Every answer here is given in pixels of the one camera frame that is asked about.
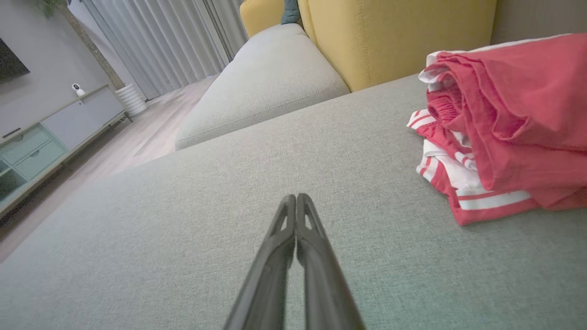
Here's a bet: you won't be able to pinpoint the grey curtain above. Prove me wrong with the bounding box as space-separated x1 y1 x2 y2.
69 0 248 100

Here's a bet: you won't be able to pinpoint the potted indoor tree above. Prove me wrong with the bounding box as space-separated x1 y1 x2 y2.
34 0 126 90

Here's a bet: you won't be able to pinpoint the black television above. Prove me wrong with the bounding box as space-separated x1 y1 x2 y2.
0 37 31 83

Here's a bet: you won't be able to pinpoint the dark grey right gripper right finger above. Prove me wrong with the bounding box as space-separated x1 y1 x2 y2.
297 193 365 330

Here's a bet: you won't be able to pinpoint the red shorts with elastic waistband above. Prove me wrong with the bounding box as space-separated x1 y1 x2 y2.
418 33 587 208

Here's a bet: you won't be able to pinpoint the grey tv cabinet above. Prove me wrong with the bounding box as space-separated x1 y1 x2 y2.
0 84 133 216

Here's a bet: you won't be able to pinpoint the teal cushion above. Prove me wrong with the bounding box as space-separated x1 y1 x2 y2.
281 0 302 26

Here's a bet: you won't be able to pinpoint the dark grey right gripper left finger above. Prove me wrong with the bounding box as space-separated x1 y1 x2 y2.
223 194 298 330

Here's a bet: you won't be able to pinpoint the white ribbed planter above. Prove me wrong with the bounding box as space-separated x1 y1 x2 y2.
115 83 148 117

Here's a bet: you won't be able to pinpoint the yellow and grey sofa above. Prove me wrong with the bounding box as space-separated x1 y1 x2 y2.
0 0 587 330

